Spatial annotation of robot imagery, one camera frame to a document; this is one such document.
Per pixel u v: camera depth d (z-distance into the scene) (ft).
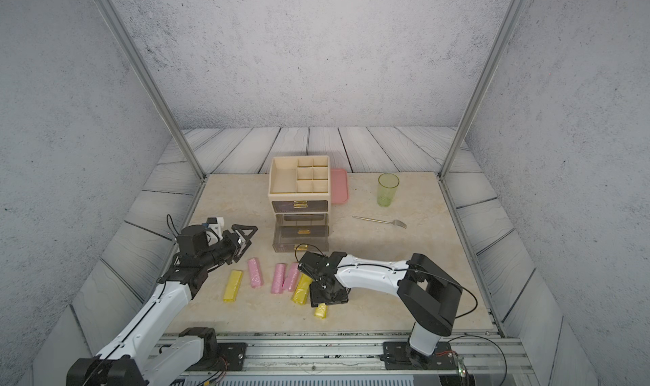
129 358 1.35
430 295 1.46
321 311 2.64
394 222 3.43
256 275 2.88
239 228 2.43
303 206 2.78
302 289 2.76
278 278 2.88
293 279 2.85
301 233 3.01
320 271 1.98
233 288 2.79
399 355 2.39
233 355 2.39
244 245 2.38
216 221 2.54
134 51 2.67
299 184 2.79
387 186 3.23
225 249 2.35
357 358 2.44
